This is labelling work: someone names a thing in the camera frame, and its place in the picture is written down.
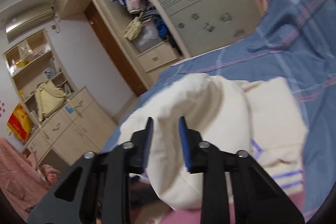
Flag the beige wardrobe drawer unit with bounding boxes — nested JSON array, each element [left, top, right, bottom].
[[55, 0, 186, 88]]

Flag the brown wooden door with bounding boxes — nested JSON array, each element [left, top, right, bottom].
[[84, 2, 147, 97]]

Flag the red and yellow bag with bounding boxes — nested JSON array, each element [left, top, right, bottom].
[[7, 104, 34, 143]]

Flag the beige bag in wardrobe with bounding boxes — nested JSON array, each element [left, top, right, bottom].
[[124, 12, 143, 41]]

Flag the open wooden shelf unit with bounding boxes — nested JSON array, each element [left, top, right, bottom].
[[3, 30, 76, 124]]

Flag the white wall air conditioner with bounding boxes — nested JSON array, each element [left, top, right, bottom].
[[6, 5, 55, 41]]

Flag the light wood side cabinet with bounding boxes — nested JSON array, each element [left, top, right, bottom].
[[22, 87, 117, 165]]

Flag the cream and pink hooded jacket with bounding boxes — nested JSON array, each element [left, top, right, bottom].
[[118, 73, 307, 223]]

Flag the blue clothes in wardrobe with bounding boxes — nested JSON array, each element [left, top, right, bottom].
[[155, 18, 169, 39]]

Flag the translucent plastic storage box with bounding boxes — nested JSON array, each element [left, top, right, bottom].
[[131, 20, 167, 53]]

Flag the blue plaid bed quilt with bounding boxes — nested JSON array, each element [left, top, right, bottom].
[[101, 0, 336, 219]]

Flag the pink towel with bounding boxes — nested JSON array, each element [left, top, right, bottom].
[[1, 137, 61, 221]]

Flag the yellow bag on cabinet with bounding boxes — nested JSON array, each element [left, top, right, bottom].
[[34, 80, 68, 123]]

